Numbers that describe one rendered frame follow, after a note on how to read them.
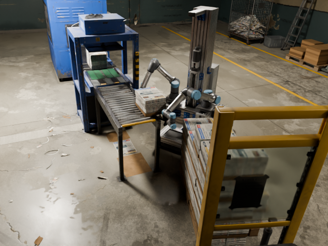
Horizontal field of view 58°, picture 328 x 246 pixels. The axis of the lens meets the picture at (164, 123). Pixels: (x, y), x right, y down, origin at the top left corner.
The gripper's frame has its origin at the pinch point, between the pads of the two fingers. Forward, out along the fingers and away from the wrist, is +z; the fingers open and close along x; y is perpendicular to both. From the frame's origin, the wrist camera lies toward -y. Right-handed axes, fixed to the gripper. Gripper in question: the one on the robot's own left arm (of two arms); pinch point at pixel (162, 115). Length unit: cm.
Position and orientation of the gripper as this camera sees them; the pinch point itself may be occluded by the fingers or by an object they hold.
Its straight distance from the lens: 380.2
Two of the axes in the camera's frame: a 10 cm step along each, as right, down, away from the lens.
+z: -4.1, -4.7, 7.8
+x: -9.1, 1.7, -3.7
